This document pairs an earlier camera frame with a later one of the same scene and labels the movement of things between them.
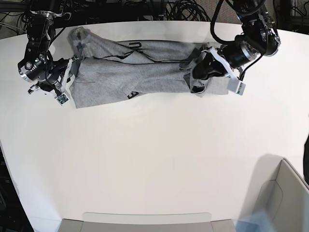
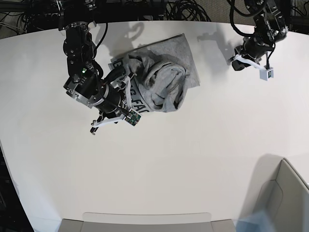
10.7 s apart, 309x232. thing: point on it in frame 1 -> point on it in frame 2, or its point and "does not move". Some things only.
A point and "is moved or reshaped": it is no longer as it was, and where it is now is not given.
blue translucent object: x=259 y=221 does not move
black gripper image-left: x=58 y=67 -> x=113 y=99
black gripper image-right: x=238 y=53 -> x=252 y=47
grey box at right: x=285 y=200 does not move
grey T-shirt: x=106 y=71 is moved or reshaped
